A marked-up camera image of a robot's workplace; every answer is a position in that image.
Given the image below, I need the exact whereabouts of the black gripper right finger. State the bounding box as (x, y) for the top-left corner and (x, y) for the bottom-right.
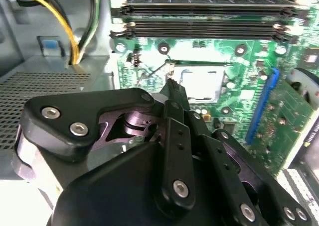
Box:
(174, 83), (316, 226)

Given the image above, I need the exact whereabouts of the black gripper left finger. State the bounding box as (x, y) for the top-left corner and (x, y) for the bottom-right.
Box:
(21, 79), (198, 213)

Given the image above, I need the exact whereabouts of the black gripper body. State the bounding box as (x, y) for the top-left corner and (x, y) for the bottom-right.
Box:
(51, 104), (234, 226)

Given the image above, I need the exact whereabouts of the silver CPU with green rim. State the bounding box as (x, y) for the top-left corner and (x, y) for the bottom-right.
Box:
(185, 67), (225, 100)

